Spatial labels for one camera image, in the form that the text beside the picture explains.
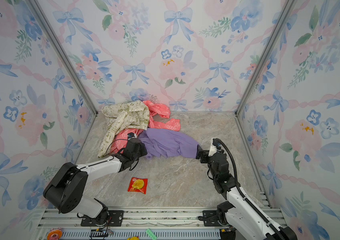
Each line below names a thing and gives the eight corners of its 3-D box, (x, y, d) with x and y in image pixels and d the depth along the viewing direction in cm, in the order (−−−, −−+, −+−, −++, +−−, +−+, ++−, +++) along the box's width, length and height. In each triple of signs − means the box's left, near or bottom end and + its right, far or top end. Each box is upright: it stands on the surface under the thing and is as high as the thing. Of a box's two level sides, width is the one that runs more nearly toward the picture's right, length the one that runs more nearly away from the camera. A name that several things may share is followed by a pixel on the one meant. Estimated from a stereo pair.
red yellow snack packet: (128, 191, 84) (127, 190, 83) (131, 178, 89) (131, 177, 87) (145, 193, 84) (145, 192, 82) (148, 180, 88) (148, 178, 87)
